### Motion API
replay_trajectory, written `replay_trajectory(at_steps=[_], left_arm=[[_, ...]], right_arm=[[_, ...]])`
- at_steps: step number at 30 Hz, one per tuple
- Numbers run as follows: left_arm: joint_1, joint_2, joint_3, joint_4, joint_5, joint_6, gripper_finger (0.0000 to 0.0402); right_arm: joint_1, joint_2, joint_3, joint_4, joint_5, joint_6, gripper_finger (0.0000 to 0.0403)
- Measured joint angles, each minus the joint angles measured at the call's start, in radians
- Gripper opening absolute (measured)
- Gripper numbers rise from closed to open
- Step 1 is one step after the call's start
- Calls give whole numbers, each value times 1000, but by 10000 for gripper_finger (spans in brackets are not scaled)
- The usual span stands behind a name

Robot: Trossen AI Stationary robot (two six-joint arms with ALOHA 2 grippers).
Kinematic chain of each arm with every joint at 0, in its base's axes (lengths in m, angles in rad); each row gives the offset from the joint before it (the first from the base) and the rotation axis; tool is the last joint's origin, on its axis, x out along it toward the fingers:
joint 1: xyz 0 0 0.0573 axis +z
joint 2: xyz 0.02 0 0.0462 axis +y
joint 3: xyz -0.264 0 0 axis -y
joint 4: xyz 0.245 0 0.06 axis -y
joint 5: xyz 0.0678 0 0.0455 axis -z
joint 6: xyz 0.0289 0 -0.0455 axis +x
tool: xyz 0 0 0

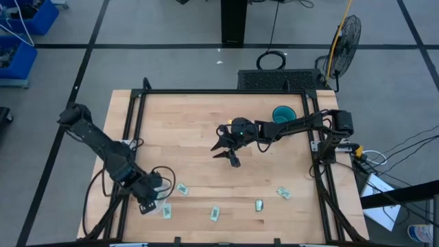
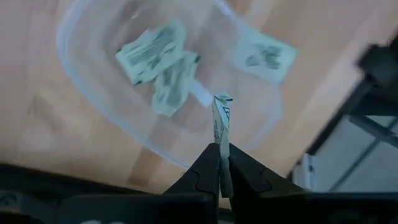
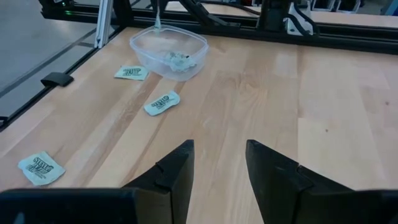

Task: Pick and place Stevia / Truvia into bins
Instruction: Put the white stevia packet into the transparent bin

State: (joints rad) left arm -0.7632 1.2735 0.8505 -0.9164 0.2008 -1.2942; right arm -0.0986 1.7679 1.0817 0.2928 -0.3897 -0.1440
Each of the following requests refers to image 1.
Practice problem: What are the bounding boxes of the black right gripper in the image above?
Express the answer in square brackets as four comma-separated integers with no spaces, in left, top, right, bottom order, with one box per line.
[211,117,257,169]

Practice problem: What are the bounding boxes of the clear plastic bag green contents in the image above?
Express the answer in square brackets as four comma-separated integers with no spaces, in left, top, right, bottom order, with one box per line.
[149,178,172,215]

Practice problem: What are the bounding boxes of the teal enamel mug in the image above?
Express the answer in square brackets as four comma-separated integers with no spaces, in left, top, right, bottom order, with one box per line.
[272,105,298,125]

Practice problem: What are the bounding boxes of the black grilled computer case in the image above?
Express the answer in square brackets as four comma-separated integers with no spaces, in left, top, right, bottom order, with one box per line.
[237,68,330,91]

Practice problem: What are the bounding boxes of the black floor fan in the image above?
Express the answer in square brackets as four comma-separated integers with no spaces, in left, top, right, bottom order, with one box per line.
[314,14,363,93]

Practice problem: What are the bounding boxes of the white paper sheet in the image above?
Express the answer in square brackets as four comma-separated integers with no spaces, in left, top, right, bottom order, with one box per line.
[359,173,401,233]

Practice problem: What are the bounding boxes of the blue storage bin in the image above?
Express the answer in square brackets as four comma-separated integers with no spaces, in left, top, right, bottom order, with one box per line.
[0,36,38,80]
[0,0,60,36]

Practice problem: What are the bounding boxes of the black beam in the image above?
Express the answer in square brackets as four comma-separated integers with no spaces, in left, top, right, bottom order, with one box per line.
[359,180,439,210]

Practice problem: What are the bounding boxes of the white blue bottle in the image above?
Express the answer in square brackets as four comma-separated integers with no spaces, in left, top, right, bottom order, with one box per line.
[407,224,435,244]

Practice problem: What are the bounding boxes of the coiled black cable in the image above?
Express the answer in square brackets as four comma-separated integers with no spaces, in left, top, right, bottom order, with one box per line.
[256,0,287,71]

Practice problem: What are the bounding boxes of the yellow cable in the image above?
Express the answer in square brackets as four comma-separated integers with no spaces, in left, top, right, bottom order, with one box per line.
[325,0,354,82]

